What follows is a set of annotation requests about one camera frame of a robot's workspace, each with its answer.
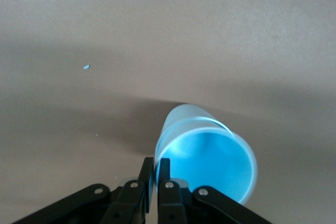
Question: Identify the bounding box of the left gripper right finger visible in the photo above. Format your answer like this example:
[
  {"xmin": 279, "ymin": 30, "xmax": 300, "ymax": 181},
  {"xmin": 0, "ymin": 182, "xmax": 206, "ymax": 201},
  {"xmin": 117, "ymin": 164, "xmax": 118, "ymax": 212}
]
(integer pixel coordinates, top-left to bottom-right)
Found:
[{"xmin": 156, "ymin": 157, "xmax": 274, "ymax": 224}]

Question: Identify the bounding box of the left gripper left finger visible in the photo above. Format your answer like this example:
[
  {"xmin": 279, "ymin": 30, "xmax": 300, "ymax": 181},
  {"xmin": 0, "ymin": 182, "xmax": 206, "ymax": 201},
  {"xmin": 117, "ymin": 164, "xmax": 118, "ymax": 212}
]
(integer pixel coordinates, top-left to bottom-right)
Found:
[{"xmin": 15, "ymin": 157, "xmax": 154, "ymax": 224}]

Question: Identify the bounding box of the light blue cup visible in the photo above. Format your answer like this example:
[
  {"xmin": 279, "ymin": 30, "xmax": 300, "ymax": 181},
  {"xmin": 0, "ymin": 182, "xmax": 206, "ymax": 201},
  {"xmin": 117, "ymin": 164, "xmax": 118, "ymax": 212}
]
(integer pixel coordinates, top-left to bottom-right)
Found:
[
  {"xmin": 154, "ymin": 126, "xmax": 259, "ymax": 205},
  {"xmin": 154, "ymin": 104, "xmax": 233, "ymax": 162}
]

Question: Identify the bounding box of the brown table cloth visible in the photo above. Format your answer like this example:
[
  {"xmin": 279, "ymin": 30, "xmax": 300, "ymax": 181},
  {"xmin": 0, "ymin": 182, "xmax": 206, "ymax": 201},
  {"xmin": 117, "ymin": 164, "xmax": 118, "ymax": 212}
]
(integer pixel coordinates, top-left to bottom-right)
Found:
[{"xmin": 0, "ymin": 0, "xmax": 336, "ymax": 224}]

